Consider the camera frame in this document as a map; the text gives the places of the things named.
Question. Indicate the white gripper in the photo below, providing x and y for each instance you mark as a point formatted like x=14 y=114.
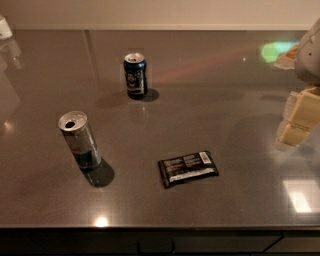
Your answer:
x=309 y=58

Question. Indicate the blue pepsi can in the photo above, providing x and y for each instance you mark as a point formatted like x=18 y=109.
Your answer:
x=135 y=74

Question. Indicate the silver slim energy drink can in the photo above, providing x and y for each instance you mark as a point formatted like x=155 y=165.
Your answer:
x=77 y=133

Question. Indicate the black snack bar wrapper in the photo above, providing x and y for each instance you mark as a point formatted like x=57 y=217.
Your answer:
x=185 y=168

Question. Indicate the white object at table corner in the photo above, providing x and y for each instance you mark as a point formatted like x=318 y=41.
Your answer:
x=5 y=30

